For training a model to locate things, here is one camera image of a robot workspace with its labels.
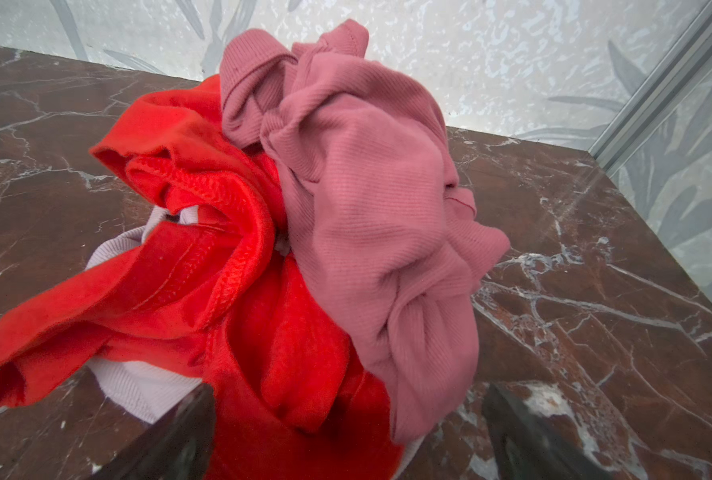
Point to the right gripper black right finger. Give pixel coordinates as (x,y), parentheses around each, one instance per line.
(527,447)

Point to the pale lilac cloth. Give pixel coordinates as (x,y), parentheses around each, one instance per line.
(143,390)

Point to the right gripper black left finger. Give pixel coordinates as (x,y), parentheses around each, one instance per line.
(177,446)

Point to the dusty pink ribbed cloth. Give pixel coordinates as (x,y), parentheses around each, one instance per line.
(384,235)

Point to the aluminium corner frame post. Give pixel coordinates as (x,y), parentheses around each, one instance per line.
(684,66)

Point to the red cloth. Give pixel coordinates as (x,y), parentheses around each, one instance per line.
(207,295)

